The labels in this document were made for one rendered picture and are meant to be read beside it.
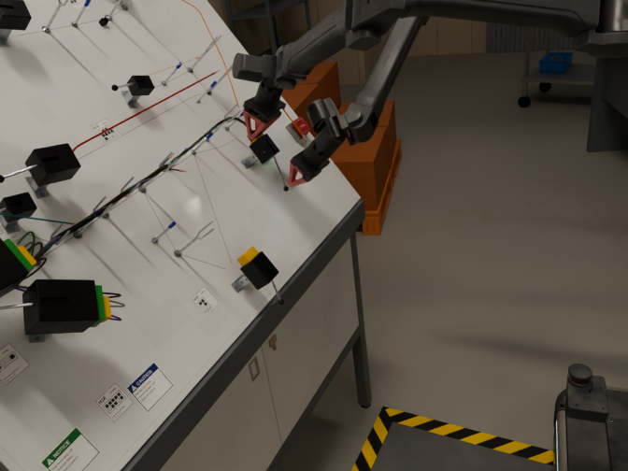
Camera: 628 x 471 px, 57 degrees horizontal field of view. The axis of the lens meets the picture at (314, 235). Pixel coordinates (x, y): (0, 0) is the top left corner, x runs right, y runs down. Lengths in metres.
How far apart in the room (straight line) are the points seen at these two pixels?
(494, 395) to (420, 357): 0.34
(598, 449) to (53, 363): 1.45
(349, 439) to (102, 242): 1.30
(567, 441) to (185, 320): 1.18
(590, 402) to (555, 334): 0.73
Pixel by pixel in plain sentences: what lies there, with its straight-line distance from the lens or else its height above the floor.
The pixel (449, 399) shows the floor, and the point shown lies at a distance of 2.30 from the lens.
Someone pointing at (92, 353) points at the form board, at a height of 1.01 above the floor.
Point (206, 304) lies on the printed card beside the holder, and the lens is 1.24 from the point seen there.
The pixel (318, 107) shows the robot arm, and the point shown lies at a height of 1.24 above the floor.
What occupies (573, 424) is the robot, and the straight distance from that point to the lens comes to 1.95.
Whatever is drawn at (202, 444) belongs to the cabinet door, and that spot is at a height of 0.69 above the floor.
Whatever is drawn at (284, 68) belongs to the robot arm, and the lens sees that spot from 1.26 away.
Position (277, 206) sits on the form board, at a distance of 1.50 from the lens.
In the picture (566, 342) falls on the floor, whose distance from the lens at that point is 2.61.
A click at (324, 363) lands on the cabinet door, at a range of 1.79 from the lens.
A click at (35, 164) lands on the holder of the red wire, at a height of 1.32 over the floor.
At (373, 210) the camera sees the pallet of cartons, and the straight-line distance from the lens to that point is 3.30.
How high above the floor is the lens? 1.63
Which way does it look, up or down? 29 degrees down
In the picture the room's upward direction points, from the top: 8 degrees counter-clockwise
